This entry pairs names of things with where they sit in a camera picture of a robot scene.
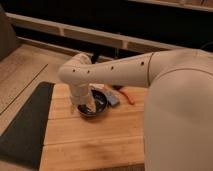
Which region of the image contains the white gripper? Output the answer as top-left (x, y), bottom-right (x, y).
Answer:
top-left (69, 84), bottom-right (96, 112)

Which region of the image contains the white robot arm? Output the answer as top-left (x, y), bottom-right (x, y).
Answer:
top-left (58, 49), bottom-right (213, 171)

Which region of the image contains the black bowl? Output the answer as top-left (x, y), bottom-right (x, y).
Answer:
top-left (77, 90), bottom-right (108, 117)

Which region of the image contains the orange carrot toy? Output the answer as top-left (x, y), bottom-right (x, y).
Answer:
top-left (120, 90), bottom-right (135, 105)

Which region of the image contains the dark floor mat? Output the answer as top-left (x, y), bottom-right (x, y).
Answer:
top-left (0, 82), bottom-right (54, 169)

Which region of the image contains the grey couch corner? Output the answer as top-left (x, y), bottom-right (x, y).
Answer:
top-left (0, 5), bottom-right (20, 61)

